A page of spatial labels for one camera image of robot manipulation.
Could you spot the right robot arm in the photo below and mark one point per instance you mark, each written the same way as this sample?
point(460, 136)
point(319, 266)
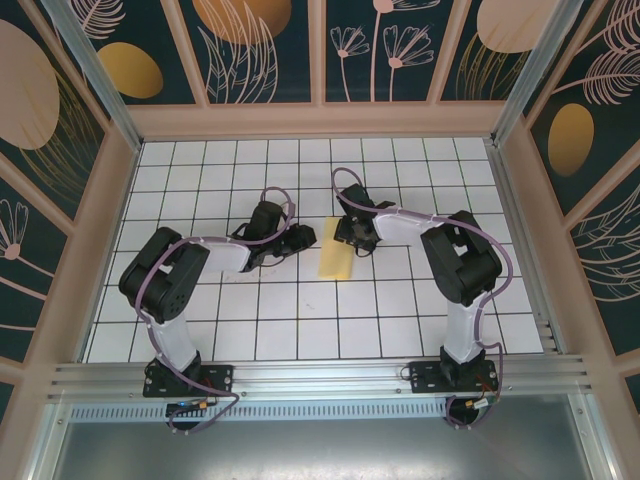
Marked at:
point(462, 330)

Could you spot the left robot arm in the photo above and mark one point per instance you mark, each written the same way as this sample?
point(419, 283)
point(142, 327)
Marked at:
point(172, 340)

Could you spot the small controller board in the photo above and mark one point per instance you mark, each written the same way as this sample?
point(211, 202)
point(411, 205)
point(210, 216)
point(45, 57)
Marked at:
point(479, 403)
point(187, 405)

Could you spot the grey metal panel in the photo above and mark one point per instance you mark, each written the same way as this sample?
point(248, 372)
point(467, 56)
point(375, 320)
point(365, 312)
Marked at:
point(320, 450)

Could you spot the long aluminium mounting rail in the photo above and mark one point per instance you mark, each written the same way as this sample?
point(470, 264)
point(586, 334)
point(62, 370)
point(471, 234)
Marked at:
point(320, 377)

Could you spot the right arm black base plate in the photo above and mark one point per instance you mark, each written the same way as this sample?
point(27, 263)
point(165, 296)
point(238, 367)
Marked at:
point(425, 377)

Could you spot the aluminium side rail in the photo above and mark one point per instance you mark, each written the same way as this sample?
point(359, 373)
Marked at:
point(525, 250)

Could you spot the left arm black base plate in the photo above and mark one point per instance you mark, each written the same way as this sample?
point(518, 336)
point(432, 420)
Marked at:
point(220, 377)

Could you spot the aluminium frame post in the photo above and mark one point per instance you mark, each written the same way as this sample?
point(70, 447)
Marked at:
point(531, 75)
point(102, 87)

